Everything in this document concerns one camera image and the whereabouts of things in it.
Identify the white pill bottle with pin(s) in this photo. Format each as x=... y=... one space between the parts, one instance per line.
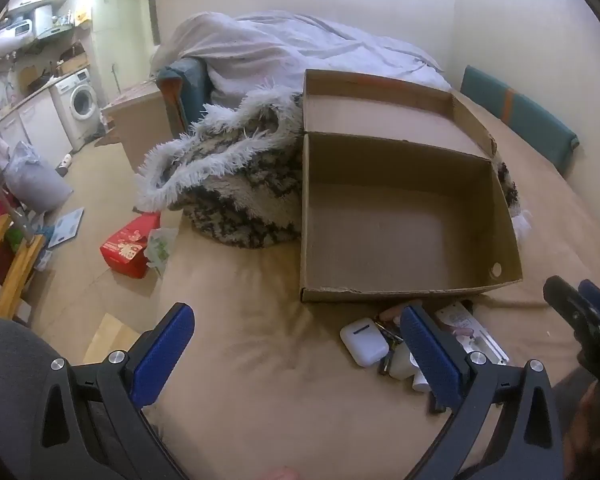
x=421 y=381

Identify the teal cushion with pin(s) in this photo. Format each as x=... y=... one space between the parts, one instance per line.
x=520 y=115

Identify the teal armchair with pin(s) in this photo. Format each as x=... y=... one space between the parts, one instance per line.
x=190 y=85

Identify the green white plastic bag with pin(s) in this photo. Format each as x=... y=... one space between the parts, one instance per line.
x=161 y=250

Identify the grey bag bin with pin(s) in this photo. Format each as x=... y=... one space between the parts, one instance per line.
x=35 y=180

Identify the dark wall hanging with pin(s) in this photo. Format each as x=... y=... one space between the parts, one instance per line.
x=154 y=10

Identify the white washing machine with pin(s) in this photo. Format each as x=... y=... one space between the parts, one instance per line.
x=80 y=105

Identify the white earbuds case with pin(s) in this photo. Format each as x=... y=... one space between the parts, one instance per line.
x=365 y=342

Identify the shaggy patterned rug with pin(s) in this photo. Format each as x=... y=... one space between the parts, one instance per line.
x=230 y=185

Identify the red cardboard carton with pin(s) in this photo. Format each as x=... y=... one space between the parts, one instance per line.
x=127 y=250

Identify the light wooden cabinet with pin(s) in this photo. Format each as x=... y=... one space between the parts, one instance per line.
x=140 y=120

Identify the brown cardboard box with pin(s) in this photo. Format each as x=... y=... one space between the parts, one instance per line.
x=405 y=220

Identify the white water heater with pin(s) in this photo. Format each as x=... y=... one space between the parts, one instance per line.
x=12 y=37

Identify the light wooden board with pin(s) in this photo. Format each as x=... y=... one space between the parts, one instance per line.
x=110 y=335

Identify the small white canister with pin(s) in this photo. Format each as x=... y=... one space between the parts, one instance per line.
x=65 y=162

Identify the white kitchen cabinets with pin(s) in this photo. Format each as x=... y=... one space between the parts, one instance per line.
x=35 y=120

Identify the yellow wooden chair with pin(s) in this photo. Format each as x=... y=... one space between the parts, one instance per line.
x=15 y=270

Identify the white charger adapter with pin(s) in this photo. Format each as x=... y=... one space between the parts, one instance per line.
x=404 y=362

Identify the flat bathroom scale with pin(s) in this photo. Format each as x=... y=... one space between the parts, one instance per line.
x=66 y=227

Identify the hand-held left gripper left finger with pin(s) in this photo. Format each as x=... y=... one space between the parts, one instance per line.
x=162 y=355

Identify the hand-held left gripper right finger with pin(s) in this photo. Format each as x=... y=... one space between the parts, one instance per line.
x=430 y=355

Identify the white duvet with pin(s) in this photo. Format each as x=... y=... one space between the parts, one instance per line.
x=280 y=45

